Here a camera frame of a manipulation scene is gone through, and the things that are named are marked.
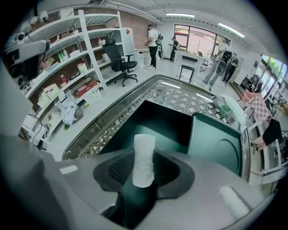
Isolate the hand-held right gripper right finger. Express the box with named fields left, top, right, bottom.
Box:
left=153, top=148, right=195, bottom=199

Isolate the black stool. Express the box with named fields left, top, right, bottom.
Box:
left=178, top=64, right=195, bottom=83

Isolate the small white cylindrical item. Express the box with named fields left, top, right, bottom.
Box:
left=132, top=133, right=157, bottom=188

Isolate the white cardboard box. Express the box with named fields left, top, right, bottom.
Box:
left=43, top=83, right=60, bottom=100

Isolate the white desk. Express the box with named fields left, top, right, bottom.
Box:
left=174, top=50, right=210, bottom=79

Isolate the grey bag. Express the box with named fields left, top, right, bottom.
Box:
left=73, top=107, right=84, bottom=120

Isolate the white metal shelving unit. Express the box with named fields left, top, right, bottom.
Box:
left=4, top=9, right=108, bottom=146
left=77, top=9, right=124, bottom=84

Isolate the flat red box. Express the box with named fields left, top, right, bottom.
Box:
left=73, top=80, right=101, bottom=98

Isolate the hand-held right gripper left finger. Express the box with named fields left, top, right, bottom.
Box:
left=93, top=148, right=135, bottom=193

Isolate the white plastic storage bin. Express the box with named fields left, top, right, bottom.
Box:
left=84, top=89, right=103, bottom=106

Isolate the white plastic bag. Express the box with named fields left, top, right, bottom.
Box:
left=56, top=102, right=79, bottom=125

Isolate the black office chair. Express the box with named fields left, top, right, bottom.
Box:
left=102, top=38, right=139, bottom=88

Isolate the dark green box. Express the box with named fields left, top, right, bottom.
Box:
left=99, top=99, right=243, bottom=225

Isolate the long ceiling light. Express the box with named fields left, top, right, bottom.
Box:
left=217, top=22, right=246, bottom=39
left=166, top=13, right=195, bottom=19

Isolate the white packet with green label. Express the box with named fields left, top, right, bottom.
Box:
left=212, top=94, right=248, bottom=132

